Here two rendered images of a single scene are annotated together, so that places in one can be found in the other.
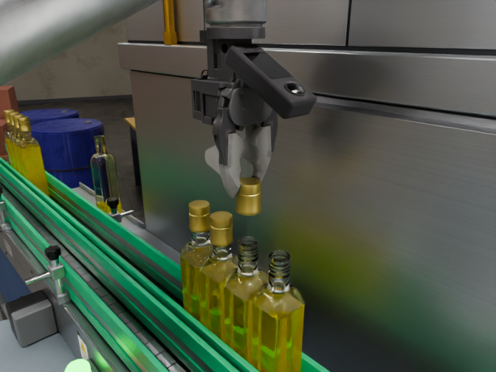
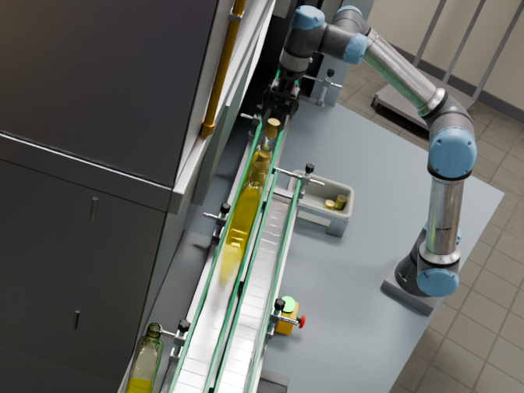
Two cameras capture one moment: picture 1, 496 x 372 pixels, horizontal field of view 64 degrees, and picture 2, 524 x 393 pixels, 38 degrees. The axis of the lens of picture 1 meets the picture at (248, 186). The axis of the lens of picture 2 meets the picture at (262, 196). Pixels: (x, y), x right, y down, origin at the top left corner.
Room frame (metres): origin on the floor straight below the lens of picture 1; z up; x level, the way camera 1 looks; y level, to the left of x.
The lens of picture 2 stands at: (1.80, 1.19, 2.34)
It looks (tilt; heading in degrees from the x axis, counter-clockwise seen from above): 38 degrees down; 221
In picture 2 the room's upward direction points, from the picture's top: 19 degrees clockwise
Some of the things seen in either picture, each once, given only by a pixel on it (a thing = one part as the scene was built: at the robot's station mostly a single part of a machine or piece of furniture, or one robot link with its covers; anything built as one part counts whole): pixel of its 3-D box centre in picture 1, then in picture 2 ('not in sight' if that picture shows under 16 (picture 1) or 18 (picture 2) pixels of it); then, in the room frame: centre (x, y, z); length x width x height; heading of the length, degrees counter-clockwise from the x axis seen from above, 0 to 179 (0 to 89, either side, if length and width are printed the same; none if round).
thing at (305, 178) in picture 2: not in sight; (297, 178); (0.29, -0.03, 0.95); 0.17 x 0.03 x 0.12; 133
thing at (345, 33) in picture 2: not in sight; (343, 41); (0.44, 0.08, 1.52); 0.11 x 0.11 x 0.08; 42
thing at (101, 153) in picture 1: (105, 179); (144, 366); (1.11, 0.42, 1.01); 0.06 x 0.06 x 0.26; 49
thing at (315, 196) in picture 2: not in sight; (317, 202); (0.14, -0.03, 0.80); 0.22 x 0.17 x 0.09; 133
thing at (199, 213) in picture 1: (199, 215); (258, 171); (0.59, 0.08, 1.14); 0.04 x 0.04 x 0.04
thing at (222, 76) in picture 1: (232, 78); (285, 86); (0.52, 0.02, 1.36); 0.09 x 0.08 x 0.12; 42
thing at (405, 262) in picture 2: not in sight; (423, 268); (0.04, 0.37, 0.83); 0.15 x 0.15 x 0.10
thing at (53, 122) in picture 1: (63, 165); not in sight; (3.12, 1.52, 0.40); 1.08 x 0.66 x 0.80; 26
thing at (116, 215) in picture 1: (122, 219); (171, 338); (0.98, 0.34, 0.94); 0.07 x 0.04 x 0.13; 133
